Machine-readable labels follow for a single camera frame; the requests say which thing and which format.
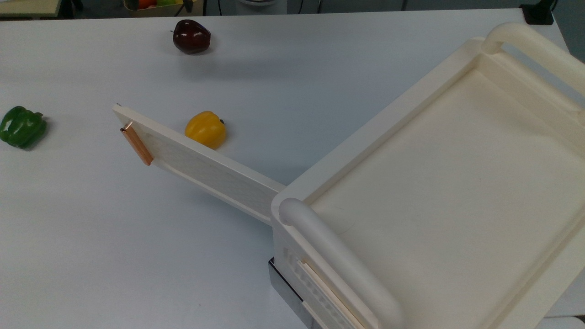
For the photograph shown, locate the cream cabinet door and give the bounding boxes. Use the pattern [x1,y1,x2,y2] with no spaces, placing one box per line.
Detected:
[112,104,287,226]

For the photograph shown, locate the copper door handle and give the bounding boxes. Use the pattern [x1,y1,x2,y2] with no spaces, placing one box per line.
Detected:
[120,121,154,166]

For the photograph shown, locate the cream plastic storage cabinet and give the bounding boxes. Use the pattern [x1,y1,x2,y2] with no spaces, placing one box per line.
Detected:
[270,23,585,329]

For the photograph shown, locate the yellow bell pepper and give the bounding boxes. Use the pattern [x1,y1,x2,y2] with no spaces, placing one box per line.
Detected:
[185,111,228,150]

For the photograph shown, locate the dark red apple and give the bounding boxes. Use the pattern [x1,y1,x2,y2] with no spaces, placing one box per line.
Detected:
[172,19,212,55]

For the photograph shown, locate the tan fruit box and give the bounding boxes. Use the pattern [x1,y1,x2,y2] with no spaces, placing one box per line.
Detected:
[122,0,205,18]

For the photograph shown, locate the green bell pepper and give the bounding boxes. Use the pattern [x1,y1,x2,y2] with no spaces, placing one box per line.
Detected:
[0,106,48,149]

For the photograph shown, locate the tan wooden board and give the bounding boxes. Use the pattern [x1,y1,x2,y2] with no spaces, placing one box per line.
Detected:
[0,0,63,18]

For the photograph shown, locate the black camera clamp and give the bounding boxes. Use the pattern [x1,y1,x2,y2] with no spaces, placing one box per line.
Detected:
[520,0,557,26]

